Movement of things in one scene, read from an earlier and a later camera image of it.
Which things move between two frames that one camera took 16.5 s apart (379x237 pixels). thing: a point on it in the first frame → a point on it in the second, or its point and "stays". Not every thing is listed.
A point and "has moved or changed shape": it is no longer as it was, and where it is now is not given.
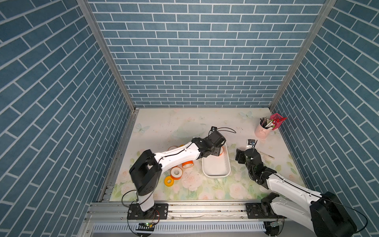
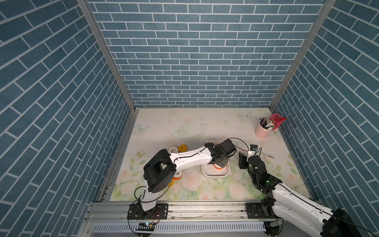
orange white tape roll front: (176, 173) stays
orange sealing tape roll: (188, 164) has moved or changed shape
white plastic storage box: (217, 166) stays
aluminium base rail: (115, 211) stays
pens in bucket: (267, 124) stays
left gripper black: (217, 151) → (223, 163)
